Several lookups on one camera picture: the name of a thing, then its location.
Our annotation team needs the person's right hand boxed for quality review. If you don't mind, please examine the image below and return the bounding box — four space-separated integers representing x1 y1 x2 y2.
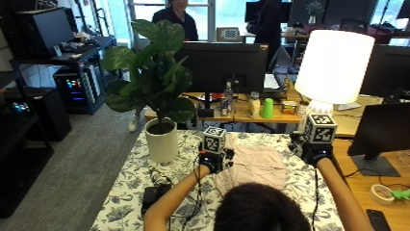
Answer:
289 132 335 167

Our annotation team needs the person's left hand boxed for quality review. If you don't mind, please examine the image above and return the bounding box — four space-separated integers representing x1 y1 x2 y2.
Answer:
198 146 236 175

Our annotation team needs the pink cloth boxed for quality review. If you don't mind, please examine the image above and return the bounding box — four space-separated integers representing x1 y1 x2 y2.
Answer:
212 134 289 196

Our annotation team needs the left glove marker cube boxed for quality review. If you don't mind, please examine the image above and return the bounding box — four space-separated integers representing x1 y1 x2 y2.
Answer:
202 126 228 154

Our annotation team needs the glove marker cube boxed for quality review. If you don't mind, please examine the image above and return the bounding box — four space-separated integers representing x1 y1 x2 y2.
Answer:
303 113 339 144
202 126 228 154

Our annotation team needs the right glove marker cube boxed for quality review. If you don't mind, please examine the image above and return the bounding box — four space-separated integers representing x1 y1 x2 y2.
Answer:
303 113 339 144

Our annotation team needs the white plant pot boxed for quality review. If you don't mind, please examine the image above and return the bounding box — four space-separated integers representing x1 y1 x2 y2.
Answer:
144 117 180 165

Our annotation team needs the drink can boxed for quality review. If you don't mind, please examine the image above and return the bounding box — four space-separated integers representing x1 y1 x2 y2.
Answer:
220 96 229 117

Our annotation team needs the wooden desk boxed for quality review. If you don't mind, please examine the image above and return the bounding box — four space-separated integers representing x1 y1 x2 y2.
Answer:
144 80 387 139

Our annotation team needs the black computer monitor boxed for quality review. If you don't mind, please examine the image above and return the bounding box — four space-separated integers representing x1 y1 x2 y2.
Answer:
347 101 410 178
175 41 271 110
359 43 410 104

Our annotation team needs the green cup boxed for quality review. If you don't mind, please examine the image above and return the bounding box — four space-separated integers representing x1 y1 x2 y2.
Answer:
260 97 276 119

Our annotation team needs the black power adapter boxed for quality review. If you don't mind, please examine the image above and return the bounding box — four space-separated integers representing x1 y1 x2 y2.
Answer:
142 183 174 216

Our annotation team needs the the person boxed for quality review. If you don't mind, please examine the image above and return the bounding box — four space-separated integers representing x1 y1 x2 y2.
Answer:
214 182 313 231

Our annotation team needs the clear water bottle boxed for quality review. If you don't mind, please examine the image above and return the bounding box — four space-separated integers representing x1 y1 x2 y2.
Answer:
223 81 235 114

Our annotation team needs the roll of tape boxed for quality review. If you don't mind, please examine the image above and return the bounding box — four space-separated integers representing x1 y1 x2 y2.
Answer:
369 184 396 206

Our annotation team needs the floral tablecloth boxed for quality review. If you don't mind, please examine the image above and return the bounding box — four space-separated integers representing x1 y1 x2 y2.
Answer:
90 129 347 231

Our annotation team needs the green toy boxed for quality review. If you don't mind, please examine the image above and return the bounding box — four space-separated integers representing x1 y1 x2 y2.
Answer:
392 188 410 201

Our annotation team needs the black smartphone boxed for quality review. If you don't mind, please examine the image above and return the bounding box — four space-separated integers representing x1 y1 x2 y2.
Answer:
365 208 393 231

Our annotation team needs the white table lamp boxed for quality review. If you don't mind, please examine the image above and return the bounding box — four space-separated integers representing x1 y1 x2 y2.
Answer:
293 29 377 116

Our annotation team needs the green leafy plant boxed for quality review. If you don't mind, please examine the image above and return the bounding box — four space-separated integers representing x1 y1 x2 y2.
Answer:
100 18 198 127

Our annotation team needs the checkerboard calibration board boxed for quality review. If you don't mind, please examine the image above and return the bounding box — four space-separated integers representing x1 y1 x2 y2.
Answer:
216 27 244 43

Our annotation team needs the black computer tower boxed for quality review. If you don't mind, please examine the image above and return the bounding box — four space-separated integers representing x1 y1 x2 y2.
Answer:
52 65 103 107

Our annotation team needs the black shelf unit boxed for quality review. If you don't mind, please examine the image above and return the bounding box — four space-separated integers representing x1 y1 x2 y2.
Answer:
10 35 119 116

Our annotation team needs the black equipment case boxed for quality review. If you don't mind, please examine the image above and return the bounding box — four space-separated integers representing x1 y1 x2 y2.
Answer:
13 7 80 59

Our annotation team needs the black glove cable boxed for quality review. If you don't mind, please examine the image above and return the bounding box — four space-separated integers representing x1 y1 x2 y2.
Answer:
311 167 321 231
168 153 206 231

